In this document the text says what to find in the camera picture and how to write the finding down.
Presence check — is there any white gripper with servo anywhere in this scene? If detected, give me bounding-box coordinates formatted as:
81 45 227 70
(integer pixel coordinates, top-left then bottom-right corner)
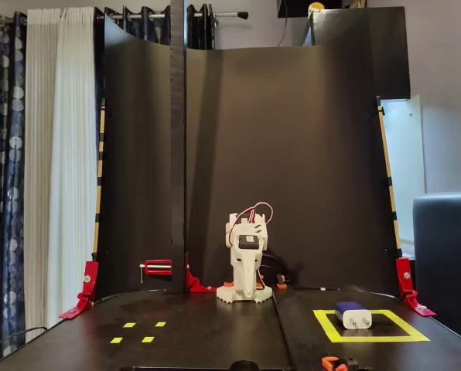
232 230 268 302

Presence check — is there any blue USB charger block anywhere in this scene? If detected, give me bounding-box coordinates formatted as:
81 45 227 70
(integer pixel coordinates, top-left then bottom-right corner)
333 301 373 331

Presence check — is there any red screw clamp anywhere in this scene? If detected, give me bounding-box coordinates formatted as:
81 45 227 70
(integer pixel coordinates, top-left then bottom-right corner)
139 250 217 294

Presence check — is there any orange black spring clamp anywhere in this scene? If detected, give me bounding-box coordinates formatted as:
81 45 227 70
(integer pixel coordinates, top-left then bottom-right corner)
321 356 360 371

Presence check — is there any black backdrop sheet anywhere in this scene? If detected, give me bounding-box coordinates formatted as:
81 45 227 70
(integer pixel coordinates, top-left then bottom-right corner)
94 5 411 302

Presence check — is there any yellow tape square outline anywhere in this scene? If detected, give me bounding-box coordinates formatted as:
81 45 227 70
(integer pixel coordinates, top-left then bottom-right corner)
312 308 431 344

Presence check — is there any red desk edge clamp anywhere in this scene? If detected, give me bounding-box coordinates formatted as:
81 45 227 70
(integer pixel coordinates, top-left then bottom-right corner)
394 257 436 318
58 260 100 320

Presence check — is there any yellow black striped stick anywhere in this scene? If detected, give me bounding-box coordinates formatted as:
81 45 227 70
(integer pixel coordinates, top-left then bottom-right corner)
376 95 404 259
92 98 107 264

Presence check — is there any white cabinet door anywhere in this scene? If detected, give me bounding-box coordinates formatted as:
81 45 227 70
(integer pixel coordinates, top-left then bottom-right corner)
380 94 427 258

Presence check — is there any white pleated curtain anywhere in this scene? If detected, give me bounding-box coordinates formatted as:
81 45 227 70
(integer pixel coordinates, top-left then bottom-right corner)
23 6 100 341

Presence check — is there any silver curtain rod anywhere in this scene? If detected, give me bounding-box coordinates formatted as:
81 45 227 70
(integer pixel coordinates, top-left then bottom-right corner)
110 10 249 21

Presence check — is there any dark blue patterned curtain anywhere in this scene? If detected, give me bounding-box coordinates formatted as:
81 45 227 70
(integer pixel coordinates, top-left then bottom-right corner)
94 3 216 50
0 11 29 360

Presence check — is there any red black servo cable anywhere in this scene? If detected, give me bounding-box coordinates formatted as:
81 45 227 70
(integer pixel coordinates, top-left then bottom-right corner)
234 201 274 233

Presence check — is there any thin black floor cable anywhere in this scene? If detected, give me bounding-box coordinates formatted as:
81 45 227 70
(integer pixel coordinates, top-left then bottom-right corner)
0 325 49 345

